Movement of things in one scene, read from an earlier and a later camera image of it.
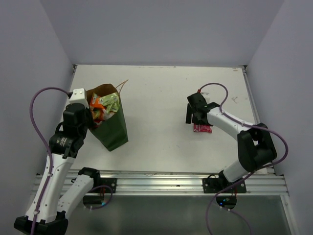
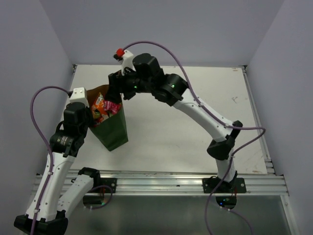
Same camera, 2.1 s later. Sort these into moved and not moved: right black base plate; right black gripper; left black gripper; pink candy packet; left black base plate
Moved: right black gripper; pink candy packet
Not moved: right black base plate; left black base plate; left black gripper
